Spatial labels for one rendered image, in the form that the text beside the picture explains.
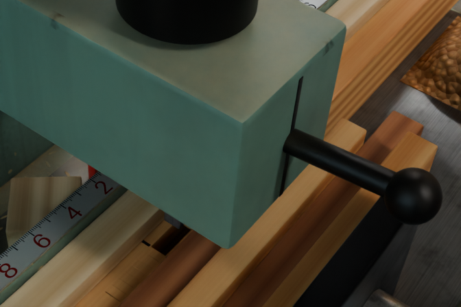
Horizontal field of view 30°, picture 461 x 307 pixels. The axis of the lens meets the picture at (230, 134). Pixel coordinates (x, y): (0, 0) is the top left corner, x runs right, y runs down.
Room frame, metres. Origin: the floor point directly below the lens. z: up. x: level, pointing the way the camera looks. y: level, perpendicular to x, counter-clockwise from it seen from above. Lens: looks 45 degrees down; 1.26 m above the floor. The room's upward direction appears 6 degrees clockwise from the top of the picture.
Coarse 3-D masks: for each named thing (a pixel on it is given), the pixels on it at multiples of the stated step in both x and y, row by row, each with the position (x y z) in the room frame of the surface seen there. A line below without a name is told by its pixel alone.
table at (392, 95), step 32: (384, 96) 0.41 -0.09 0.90; (416, 96) 0.41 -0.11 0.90; (448, 128) 0.38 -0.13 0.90; (448, 160) 0.36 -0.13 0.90; (448, 192) 0.33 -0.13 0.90; (448, 224) 0.31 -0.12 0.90; (416, 256) 0.28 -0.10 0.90; (448, 256) 0.28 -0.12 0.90; (416, 288) 0.26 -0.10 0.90; (448, 288) 0.26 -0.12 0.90
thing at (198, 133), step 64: (0, 0) 0.25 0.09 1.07; (64, 0) 0.25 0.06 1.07; (0, 64) 0.26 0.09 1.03; (64, 64) 0.24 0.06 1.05; (128, 64) 0.22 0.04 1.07; (192, 64) 0.22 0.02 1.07; (256, 64) 0.22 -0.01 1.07; (320, 64) 0.24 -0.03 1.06; (64, 128) 0.24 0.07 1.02; (128, 128) 0.22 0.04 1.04; (192, 128) 0.21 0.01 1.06; (256, 128) 0.20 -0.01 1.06; (320, 128) 0.25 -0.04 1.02; (192, 192) 0.20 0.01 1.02; (256, 192) 0.21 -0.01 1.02
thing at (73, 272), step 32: (352, 0) 0.44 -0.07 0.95; (384, 0) 0.45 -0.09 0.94; (352, 32) 0.41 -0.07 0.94; (128, 192) 0.26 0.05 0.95; (96, 224) 0.24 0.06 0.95; (128, 224) 0.25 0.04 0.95; (64, 256) 0.22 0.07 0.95; (96, 256) 0.23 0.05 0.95; (32, 288) 0.21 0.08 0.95; (64, 288) 0.21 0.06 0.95
